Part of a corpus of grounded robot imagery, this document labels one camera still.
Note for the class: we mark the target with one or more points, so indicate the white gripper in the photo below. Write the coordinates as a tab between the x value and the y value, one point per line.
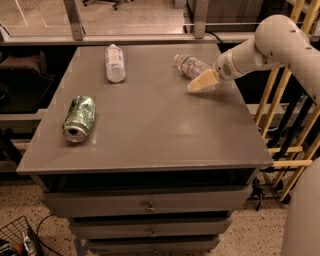
224	70

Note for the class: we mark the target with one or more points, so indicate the clear bottle red label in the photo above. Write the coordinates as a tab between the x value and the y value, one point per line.
192	67

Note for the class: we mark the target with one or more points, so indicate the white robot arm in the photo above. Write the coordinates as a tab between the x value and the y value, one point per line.
278	41

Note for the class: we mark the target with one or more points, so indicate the clear bottle white label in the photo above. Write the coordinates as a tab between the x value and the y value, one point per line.
114	62

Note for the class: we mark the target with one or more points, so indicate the crushed green soda can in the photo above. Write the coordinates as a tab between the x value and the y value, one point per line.
80	119

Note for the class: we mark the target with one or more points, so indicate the wooden ladder rack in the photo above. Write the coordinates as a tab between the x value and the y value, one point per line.
286	143

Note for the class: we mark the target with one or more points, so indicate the grey drawer cabinet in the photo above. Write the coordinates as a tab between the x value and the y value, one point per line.
148	133

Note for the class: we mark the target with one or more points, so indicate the top grey drawer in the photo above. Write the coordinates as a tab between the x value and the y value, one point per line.
146	201

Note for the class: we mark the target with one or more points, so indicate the grey drawer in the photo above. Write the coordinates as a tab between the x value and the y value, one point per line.
152	228
153	246
146	201

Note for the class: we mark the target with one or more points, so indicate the black office chair base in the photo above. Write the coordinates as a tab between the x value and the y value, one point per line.
115	3

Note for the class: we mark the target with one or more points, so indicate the middle grey drawer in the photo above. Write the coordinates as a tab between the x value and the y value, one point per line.
152	228

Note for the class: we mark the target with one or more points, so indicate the bottom grey drawer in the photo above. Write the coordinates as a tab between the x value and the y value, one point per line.
153	246

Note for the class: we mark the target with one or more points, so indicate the metal railing frame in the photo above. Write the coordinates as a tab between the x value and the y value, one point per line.
53	22

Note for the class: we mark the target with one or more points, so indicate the black wire basket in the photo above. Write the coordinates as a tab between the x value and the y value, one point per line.
18	239

